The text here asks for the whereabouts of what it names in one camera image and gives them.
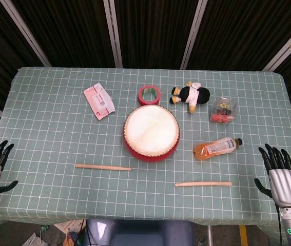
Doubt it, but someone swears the crumpled white paper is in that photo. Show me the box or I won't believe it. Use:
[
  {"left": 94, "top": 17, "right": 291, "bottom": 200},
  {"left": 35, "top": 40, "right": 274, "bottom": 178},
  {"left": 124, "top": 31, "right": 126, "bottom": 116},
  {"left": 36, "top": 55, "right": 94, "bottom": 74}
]
[{"left": 22, "top": 232, "right": 45, "bottom": 246}]

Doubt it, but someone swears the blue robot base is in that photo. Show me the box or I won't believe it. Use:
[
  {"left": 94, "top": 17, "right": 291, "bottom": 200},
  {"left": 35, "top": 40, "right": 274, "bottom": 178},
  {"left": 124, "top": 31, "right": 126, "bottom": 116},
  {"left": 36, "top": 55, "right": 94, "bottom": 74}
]
[{"left": 85, "top": 219, "right": 194, "bottom": 246}]

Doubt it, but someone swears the printed paper sheet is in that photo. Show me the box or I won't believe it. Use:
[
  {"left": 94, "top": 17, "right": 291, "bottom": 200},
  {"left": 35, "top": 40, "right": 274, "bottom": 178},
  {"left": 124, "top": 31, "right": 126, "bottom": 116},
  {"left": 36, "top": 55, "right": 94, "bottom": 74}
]
[{"left": 54, "top": 219, "right": 86, "bottom": 235}]

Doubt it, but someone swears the red tape roll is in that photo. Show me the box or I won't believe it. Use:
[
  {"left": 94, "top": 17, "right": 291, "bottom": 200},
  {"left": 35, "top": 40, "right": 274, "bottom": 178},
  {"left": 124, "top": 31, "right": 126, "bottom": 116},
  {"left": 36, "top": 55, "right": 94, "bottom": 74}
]
[{"left": 138, "top": 84, "right": 161, "bottom": 106}]

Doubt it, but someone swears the orange drink bottle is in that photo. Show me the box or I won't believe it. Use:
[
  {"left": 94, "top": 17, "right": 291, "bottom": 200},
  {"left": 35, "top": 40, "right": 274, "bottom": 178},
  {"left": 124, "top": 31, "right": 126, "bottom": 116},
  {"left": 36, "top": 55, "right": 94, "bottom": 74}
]
[{"left": 192, "top": 137, "right": 243, "bottom": 161}]

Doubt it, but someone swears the grey metal table leg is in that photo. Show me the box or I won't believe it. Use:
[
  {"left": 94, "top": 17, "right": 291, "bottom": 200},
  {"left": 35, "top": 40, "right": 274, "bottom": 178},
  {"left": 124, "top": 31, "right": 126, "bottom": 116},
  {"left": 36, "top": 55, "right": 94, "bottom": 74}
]
[{"left": 206, "top": 225, "right": 214, "bottom": 246}]

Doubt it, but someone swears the green checked tablecloth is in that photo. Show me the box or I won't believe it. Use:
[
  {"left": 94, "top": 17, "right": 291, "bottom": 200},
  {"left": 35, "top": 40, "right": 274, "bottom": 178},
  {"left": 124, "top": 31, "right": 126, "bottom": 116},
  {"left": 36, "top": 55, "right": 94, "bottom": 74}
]
[{"left": 0, "top": 67, "right": 291, "bottom": 229}]

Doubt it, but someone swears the red drum with white skin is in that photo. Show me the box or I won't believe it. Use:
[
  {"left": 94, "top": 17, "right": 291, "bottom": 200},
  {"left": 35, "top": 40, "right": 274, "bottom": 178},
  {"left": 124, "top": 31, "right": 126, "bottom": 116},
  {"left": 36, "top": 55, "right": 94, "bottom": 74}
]
[{"left": 123, "top": 104, "right": 180, "bottom": 163}]

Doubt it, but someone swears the black white plush penguin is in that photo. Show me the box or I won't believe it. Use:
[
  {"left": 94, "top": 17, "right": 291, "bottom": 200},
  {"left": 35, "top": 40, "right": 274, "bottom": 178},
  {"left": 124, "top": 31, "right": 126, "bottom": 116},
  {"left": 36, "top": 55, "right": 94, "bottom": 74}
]
[{"left": 169, "top": 81, "right": 211, "bottom": 114}]

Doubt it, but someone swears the wooden drumstick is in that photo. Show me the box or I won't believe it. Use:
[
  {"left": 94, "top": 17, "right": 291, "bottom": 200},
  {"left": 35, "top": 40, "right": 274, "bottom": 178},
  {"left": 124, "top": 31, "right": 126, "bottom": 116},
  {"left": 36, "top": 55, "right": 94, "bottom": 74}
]
[
  {"left": 174, "top": 181, "right": 232, "bottom": 188},
  {"left": 75, "top": 163, "right": 132, "bottom": 172}
]

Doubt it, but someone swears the orange snack packet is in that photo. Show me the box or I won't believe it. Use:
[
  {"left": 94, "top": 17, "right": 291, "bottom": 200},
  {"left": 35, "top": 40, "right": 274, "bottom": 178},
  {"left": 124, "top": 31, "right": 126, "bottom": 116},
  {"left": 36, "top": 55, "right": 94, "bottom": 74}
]
[{"left": 63, "top": 230, "right": 81, "bottom": 246}]

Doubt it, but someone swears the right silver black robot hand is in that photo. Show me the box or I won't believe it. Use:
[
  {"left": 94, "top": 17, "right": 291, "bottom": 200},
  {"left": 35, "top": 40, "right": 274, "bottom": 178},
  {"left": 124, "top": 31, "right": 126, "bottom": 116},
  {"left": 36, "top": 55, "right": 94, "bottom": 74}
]
[{"left": 254, "top": 143, "right": 291, "bottom": 207}]

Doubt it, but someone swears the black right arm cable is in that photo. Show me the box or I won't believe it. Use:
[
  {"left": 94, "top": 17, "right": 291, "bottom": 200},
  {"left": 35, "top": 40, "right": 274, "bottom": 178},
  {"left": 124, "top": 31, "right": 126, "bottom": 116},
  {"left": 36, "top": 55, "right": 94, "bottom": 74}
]
[{"left": 276, "top": 204, "right": 282, "bottom": 246}]

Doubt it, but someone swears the pink white wet wipes pack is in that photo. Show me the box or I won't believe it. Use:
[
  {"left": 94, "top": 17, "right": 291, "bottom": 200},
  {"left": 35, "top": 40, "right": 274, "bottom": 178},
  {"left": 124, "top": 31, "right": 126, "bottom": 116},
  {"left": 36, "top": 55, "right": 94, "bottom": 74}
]
[{"left": 83, "top": 83, "right": 116, "bottom": 121}]

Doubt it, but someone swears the clear box with red parts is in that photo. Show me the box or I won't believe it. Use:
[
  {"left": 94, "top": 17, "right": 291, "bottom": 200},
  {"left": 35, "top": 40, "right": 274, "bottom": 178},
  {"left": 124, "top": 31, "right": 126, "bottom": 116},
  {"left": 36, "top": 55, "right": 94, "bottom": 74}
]
[{"left": 208, "top": 97, "right": 239, "bottom": 125}]

